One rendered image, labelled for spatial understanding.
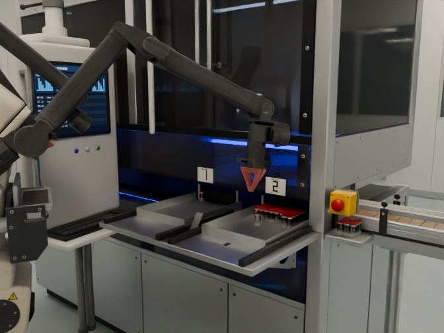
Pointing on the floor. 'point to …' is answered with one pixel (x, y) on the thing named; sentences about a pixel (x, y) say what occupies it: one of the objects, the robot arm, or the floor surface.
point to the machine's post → (322, 160)
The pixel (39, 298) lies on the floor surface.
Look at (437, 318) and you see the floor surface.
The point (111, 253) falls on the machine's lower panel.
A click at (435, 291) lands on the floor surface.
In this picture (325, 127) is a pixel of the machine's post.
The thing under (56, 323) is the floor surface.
